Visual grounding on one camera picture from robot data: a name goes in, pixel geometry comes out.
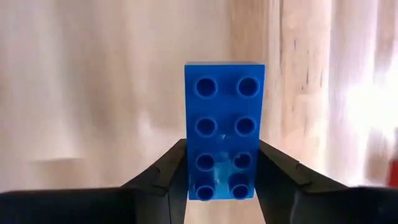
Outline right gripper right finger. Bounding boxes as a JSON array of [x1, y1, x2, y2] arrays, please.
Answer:
[[254, 139, 398, 224]]

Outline large blue toy block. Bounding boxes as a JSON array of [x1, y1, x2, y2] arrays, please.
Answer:
[[183, 61, 267, 202]]

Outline small red toy block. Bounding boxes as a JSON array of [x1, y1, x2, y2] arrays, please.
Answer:
[[387, 157, 398, 188]]

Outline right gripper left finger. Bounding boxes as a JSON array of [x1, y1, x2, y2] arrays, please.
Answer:
[[0, 138, 190, 224]]

